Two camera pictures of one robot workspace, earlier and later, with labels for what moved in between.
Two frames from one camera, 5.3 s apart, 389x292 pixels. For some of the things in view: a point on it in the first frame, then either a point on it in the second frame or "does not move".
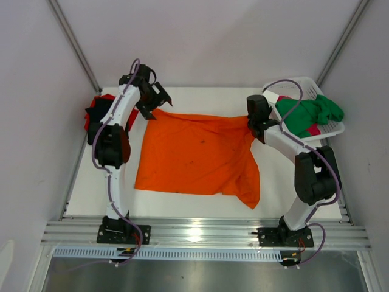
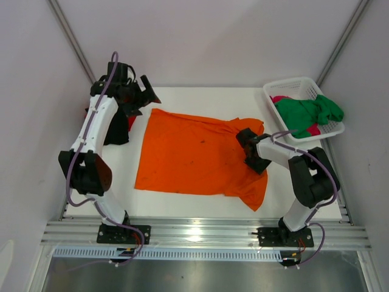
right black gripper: [253, 130] → [251, 152]
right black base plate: [271, 236] does not move
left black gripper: [160, 99] → [148, 97]
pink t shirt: [313, 130] does not move
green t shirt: [320, 111] does not move
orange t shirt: [199, 154] does not move
